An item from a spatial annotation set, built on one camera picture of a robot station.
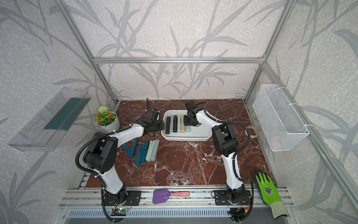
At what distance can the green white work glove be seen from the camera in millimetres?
705

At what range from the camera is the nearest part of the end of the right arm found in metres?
0.75

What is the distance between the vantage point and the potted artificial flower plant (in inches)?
35.5

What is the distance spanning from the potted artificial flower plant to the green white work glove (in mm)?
967
